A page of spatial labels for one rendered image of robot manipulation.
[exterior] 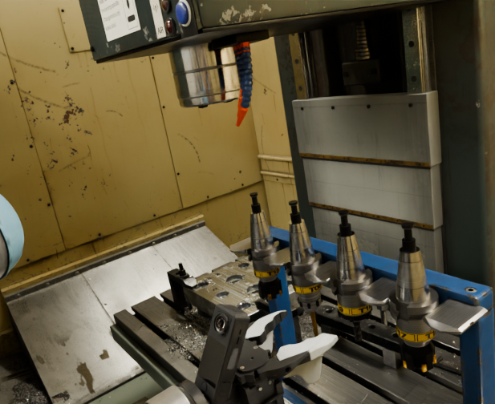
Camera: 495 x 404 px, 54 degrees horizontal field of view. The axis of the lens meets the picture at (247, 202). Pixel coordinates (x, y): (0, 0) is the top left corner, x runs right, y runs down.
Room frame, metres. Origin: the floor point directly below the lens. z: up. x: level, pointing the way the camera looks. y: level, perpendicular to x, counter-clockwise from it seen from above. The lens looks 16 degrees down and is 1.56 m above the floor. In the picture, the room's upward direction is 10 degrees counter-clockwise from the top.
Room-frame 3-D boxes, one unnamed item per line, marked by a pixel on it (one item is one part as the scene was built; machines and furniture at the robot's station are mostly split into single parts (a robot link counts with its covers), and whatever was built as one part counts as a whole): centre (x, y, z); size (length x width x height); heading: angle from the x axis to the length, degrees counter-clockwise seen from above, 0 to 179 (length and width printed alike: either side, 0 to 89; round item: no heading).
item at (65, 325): (1.64, 0.40, 0.75); 0.89 x 0.67 x 0.26; 123
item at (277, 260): (0.80, -0.04, 1.21); 0.07 x 0.05 x 0.01; 123
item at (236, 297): (1.19, 0.05, 0.96); 0.29 x 0.23 x 0.05; 33
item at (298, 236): (0.76, -0.08, 1.26); 0.04 x 0.04 x 0.07
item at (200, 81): (1.08, 0.03, 1.55); 0.16 x 0.16 x 0.12
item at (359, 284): (0.66, -0.14, 1.21); 0.06 x 0.06 x 0.03
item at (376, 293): (0.62, -0.17, 1.21); 0.07 x 0.05 x 0.01; 123
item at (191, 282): (1.27, 0.22, 0.97); 0.13 x 0.03 x 0.15; 33
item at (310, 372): (0.55, -0.05, 1.17); 0.09 x 0.03 x 0.06; 99
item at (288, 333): (0.92, -0.03, 1.05); 0.10 x 0.05 x 0.30; 123
